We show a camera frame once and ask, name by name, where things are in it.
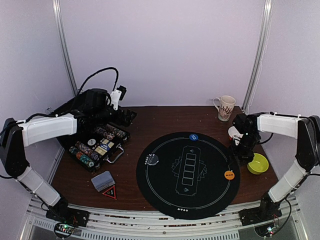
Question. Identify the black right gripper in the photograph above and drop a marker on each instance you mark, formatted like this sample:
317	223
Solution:
244	153

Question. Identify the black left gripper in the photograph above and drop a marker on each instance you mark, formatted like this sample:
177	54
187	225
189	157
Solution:
127	119

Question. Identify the orange big blind button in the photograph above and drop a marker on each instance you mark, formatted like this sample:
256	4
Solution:
229	175

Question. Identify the clear acrylic dealer button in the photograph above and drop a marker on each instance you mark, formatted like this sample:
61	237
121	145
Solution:
152	160

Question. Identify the blue small blind button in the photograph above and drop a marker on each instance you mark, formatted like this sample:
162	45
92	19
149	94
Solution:
193	137

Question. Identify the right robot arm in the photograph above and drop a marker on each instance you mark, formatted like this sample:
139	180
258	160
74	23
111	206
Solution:
301	136

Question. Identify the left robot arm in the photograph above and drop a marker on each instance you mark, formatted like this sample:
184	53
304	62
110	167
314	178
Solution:
24	142

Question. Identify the yellow green bowl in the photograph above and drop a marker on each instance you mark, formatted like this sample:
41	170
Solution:
258	165

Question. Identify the orange white bowl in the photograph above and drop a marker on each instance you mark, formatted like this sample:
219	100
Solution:
233	133

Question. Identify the white dealer button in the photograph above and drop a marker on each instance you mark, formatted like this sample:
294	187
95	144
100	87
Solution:
91	142

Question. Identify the black poker chip case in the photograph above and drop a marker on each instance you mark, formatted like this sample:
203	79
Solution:
86	108

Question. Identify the round black poker mat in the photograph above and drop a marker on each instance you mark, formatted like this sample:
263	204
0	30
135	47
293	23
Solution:
188	181

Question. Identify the patterned ceramic mug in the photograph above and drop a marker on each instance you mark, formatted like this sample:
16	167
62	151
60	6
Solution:
224	105

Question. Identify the poker chip rows in case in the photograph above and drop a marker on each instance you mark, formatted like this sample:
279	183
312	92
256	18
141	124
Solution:
109	146

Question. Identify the deck of blue cards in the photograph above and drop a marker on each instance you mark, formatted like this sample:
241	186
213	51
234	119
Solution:
103	181

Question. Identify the red black triangular token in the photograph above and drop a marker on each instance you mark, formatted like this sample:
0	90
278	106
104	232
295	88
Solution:
110	192

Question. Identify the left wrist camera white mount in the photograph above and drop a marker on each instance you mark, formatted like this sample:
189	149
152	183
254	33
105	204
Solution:
117	95

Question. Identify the aluminium front rail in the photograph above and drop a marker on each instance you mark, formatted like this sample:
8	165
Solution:
114	224

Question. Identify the left aluminium post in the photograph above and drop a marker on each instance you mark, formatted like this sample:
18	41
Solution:
63	44

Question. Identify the aluminium post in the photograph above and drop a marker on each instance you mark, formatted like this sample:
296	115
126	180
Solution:
260	51
63	44

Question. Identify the right aluminium post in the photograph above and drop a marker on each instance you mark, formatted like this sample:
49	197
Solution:
260	51

